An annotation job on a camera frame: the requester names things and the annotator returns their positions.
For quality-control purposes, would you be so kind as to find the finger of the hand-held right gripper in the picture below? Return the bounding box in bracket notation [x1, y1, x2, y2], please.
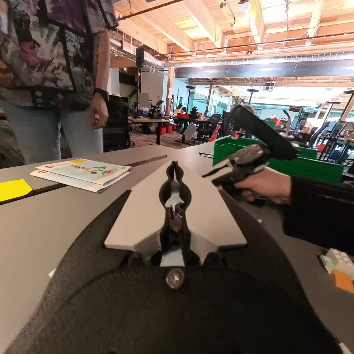
[201, 161, 234, 179]

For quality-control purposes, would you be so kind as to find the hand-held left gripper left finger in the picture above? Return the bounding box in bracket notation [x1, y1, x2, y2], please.
[105, 161, 177, 261]

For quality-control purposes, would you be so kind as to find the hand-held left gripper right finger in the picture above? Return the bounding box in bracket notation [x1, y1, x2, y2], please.
[176, 161, 247, 265]

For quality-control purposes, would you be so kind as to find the small dark grey lego piece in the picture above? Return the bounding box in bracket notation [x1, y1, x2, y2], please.
[167, 203, 185, 233]

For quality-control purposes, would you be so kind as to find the lego instruction booklet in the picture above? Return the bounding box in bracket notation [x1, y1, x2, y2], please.
[30, 170, 130, 193]
[36, 158, 132, 186]

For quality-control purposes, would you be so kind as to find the pale green lego packet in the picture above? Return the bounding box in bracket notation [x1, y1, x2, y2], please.
[320, 248, 354, 275]

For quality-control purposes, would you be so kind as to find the orange lego brick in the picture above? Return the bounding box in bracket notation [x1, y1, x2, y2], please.
[330, 270, 354, 294]

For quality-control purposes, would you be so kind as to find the person's right hand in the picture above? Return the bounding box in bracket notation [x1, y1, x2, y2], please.
[241, 167, 293, 206]

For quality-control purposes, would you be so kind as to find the green plastic bin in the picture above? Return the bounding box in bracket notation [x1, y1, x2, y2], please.
[212, 135, 345, 185]

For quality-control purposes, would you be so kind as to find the red storage bin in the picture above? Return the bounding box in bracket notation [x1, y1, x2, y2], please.
[155, 124, 178, 135]

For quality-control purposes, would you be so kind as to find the wooden desk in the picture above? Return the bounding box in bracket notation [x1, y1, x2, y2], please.
[128, 116, 174, 145]

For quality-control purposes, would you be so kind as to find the black office chair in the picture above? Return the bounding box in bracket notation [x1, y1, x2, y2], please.
[103, 95, 136, 152]

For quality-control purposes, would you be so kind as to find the yellow sticky note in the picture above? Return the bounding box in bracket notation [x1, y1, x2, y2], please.
[0, 179, 33, 202]

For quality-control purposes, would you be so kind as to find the silver ventilation duct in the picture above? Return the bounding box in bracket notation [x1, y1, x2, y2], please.
[164, 54, 354, 69]

